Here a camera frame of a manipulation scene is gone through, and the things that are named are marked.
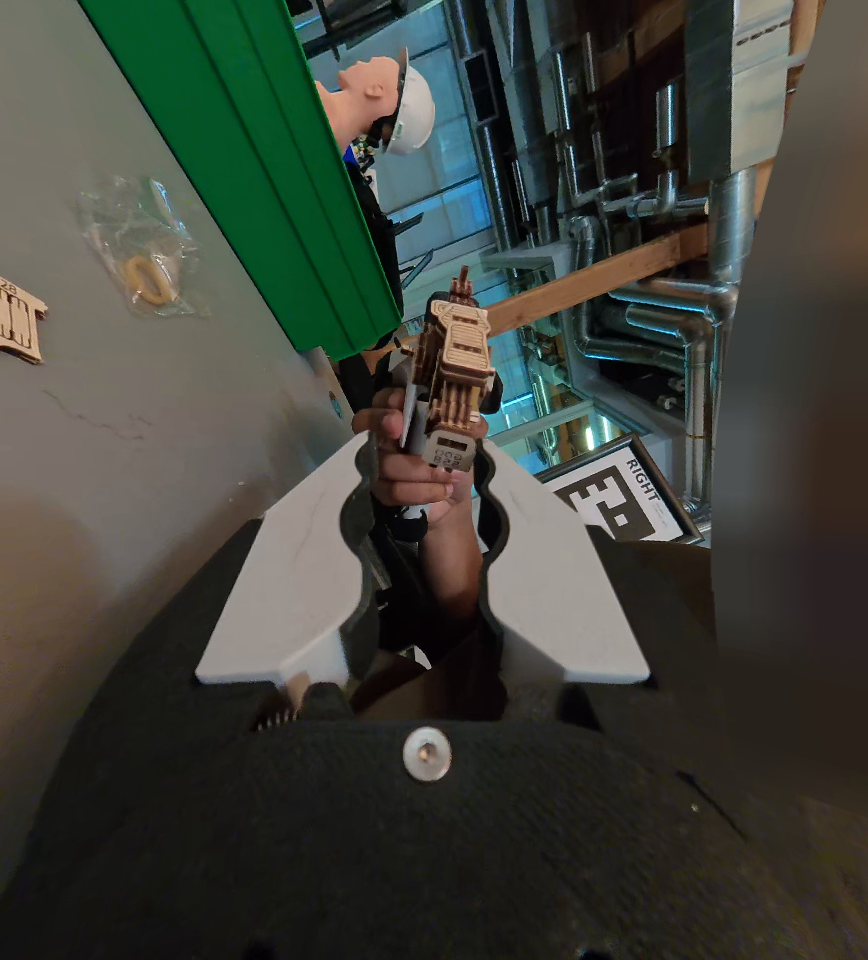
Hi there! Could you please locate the wooden model vehicle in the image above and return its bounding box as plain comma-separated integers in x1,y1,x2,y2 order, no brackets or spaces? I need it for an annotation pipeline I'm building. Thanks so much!
401,264,496,475

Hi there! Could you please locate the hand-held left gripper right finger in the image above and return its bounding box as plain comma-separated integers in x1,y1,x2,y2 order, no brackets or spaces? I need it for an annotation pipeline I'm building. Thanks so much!
473,437,652,687

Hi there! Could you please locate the framed marker poster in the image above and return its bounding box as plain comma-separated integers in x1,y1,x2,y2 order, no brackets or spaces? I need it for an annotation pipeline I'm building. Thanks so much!
537,433,705,546

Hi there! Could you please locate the person's brown shirt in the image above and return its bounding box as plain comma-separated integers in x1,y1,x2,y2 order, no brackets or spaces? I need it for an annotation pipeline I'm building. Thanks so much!
351,536,868,960

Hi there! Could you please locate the cluster of metal ceiling pipes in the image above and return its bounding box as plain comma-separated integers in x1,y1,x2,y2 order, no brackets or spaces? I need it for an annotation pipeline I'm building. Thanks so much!
441,0,757,519

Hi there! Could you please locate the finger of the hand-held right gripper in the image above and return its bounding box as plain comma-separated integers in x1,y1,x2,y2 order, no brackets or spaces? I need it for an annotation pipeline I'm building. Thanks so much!
400,373,436,456

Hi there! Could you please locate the tan rubber band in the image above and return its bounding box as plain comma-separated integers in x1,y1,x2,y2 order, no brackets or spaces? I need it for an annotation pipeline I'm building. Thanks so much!
125,258,180,305

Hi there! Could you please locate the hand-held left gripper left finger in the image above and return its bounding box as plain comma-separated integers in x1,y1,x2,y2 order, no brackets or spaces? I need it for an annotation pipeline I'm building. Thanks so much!
195,431,386,704

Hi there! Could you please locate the wooden ceiling beam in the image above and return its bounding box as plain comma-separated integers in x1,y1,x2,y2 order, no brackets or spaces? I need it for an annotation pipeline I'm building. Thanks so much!
479,225,712,339

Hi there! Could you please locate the person's right hand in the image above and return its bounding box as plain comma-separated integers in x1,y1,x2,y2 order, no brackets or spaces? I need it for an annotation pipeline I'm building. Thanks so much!
351,388,474,540

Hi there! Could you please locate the person's right forearm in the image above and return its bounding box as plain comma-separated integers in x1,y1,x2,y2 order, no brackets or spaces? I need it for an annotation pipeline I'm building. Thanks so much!
420,517,506,676

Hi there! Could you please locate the clear plastic bag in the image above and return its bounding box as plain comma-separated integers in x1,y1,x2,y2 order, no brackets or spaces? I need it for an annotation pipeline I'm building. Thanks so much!
77,176,210,320

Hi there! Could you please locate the mannequin head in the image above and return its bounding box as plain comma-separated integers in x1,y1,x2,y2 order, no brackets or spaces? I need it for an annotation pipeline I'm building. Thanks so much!
314,56,408,144

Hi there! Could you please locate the green plastic bin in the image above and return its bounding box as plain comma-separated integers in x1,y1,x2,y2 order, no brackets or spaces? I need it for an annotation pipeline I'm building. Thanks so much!
77,0,405,361

